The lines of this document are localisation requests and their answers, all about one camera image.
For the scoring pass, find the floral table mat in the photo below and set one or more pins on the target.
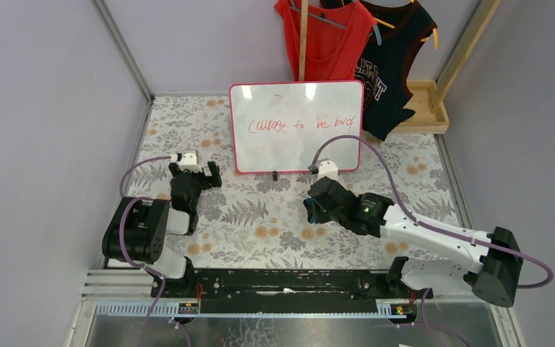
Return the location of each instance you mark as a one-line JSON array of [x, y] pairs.
[[256, 221]]

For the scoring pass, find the white slotted cable duct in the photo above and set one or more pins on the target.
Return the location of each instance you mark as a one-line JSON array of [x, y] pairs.
[[191, 310]]

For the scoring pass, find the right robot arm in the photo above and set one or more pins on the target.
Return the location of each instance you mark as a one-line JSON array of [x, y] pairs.
[[486, 263]]

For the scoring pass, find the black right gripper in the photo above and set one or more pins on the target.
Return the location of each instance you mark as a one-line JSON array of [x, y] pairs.
[[321, 199]]

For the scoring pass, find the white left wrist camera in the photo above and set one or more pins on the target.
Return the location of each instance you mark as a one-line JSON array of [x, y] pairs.
[[188, 161]]

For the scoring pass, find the dark navy jersey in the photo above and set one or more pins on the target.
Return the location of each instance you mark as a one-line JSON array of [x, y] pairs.
[[378, 48]]

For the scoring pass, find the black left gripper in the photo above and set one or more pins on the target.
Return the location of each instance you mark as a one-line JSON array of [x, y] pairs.
[[194, 173]]

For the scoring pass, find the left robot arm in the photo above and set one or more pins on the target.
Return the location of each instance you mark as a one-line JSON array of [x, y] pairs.
[[137, 232]]

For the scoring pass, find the red tank top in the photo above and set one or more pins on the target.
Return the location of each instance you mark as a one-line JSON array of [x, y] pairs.
[[335, 39]]

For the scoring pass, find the blue whiteboard eraser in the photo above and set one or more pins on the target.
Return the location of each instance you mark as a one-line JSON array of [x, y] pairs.
[[309, 205]]

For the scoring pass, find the pink framed whiteboard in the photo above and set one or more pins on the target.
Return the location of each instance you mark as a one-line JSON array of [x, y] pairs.
[[279, 126]]

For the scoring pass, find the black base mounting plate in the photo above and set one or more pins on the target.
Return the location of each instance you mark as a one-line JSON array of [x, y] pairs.
[[288, 290]]

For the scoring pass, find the wooden clothes rack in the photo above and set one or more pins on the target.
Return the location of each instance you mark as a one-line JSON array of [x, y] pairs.
[[427, 104]]

